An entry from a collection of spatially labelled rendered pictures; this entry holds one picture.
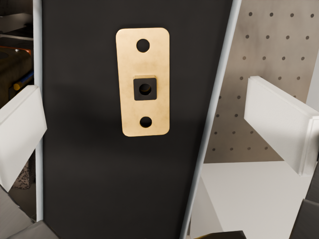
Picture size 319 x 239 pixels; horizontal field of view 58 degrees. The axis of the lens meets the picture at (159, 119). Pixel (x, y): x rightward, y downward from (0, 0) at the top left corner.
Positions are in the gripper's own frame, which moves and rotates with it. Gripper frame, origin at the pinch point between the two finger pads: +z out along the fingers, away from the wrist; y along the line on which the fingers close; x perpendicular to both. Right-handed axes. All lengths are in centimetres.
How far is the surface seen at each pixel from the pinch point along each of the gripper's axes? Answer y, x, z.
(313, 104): 96, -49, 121
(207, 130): 5.0, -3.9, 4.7
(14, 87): -14.5, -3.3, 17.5
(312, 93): 94, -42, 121
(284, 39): 36, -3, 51
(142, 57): -0.1, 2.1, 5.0
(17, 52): -15.3, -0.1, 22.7
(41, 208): -9.3, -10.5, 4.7
